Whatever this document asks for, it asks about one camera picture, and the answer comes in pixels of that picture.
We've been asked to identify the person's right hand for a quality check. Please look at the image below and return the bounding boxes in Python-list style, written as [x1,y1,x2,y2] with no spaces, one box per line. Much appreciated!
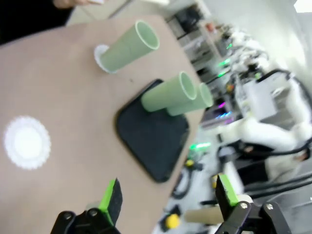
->
[54,0,74,9]

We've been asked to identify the RGB lit computer case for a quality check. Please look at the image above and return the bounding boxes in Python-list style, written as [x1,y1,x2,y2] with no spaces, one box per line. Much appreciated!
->
[203,101,236,129]

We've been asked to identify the brown cardboard tube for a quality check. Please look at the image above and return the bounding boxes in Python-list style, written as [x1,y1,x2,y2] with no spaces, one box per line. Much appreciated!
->
[185,207,224,224]

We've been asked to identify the light green plastic cup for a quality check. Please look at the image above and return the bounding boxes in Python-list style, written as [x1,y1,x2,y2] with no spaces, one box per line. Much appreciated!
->
[99,19,160,73]
[167,82,213,117]
[141,71,197,113]

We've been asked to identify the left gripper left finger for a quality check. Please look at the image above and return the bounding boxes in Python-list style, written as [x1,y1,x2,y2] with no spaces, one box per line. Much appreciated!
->
[50,177,123,234]

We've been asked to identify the black coiled cable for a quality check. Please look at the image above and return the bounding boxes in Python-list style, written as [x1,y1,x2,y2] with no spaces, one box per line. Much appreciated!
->
[172,170,196,199]

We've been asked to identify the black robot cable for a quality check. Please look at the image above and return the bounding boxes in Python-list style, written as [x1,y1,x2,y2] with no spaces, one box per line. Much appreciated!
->
[217,143,312,163]

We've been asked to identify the green lit circuit board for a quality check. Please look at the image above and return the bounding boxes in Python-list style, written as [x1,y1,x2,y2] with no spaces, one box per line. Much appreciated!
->
[190,142,212,154]

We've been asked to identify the black plastic serving tray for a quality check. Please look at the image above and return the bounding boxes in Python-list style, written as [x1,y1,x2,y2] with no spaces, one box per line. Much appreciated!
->
[115,78,191,183]

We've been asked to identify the metal storage shelf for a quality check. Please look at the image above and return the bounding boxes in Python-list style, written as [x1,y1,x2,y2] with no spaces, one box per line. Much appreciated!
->
[168,4,220,81]

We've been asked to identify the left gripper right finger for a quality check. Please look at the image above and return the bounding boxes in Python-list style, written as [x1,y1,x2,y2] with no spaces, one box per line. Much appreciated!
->
[214,173,292,234]

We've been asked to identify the white scalloped paper coaster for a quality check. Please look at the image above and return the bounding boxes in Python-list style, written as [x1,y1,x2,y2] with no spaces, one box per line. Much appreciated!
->
[3,116,52,170]
[94,43,119,75]

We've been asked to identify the person in black sleeve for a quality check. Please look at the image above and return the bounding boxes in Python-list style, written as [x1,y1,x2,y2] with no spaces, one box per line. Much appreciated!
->
[0,0,78,46]

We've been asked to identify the round yellow plug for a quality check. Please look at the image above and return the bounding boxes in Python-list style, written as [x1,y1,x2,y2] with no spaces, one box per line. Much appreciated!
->
[165,214,180,229]

